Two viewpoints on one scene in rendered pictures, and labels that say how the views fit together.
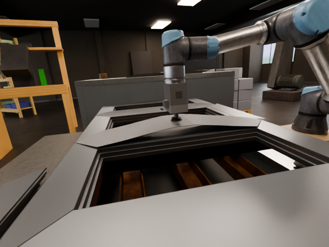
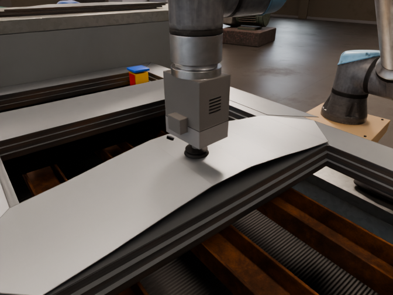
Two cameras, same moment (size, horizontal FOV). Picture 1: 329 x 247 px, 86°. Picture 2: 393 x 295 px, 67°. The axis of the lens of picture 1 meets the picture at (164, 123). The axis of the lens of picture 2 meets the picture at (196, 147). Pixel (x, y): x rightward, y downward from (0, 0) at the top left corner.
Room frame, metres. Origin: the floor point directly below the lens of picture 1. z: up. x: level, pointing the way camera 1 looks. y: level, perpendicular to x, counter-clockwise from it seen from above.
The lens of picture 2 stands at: (0.26, 0.16, 1.15)
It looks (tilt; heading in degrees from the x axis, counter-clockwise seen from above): 29 degrees down; 332
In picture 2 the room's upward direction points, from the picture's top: straight up
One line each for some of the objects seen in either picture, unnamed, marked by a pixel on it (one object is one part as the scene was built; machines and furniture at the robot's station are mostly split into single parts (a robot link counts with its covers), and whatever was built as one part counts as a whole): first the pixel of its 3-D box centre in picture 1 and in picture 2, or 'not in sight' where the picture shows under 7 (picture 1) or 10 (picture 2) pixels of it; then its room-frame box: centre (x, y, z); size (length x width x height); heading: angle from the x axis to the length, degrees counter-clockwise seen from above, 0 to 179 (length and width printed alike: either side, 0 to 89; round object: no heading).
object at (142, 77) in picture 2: not in sight; (140, 97); (1.30, -0.15, 0.78); 0.05 x 0.05 x 0.19; 11
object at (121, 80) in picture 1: (155, 77); (52, 15); (1.76, 0.06, 1.03); 1.30 x 0.60 x 0.04; 101
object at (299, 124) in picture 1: (310, 120); (346, 103); (0.89, -0.77, 0.78); 0.15 x 0.15 x 0.10
